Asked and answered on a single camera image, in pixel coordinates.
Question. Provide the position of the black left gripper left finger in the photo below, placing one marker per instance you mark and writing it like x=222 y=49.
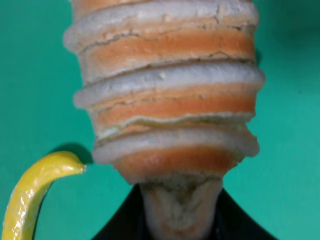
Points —
x=129 y=221

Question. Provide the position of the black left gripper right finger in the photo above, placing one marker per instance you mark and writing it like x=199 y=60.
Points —
x=233 y=223

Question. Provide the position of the orange striped spiral bread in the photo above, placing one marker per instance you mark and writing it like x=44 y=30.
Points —
x=169 y=86

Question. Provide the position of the yellow banana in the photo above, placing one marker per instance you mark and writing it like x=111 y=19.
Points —
x=24 y=204

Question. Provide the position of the green table cloth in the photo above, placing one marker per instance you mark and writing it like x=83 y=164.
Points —
x=279 y=188

